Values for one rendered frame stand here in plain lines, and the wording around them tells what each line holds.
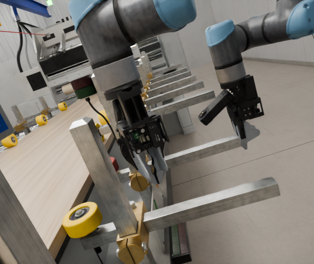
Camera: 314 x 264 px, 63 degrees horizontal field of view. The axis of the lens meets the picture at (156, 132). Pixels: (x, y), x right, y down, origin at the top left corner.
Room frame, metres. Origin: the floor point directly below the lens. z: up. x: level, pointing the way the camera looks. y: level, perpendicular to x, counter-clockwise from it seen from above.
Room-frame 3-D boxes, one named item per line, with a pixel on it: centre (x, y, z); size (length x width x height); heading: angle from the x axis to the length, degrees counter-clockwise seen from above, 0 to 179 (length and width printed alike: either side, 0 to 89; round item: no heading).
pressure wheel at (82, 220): (0.50, 0.22, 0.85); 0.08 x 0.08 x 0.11
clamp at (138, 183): (0.72, 0.09, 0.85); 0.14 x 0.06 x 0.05; 173
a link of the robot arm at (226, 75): (0.70, -0.25, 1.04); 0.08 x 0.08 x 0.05
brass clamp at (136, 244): (0.47, 0.12, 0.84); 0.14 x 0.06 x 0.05; 173
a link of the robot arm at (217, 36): (0.70, -0.25, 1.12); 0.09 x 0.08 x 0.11; 112
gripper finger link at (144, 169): (0.46, 0.04, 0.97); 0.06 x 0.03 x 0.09; 13
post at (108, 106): (0.70, 0.09, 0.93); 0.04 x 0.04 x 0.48; 83
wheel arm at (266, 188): (0.48, 0.02, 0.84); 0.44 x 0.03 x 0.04; 83
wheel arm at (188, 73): (1.72, -0.09, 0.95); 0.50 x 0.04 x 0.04; 83
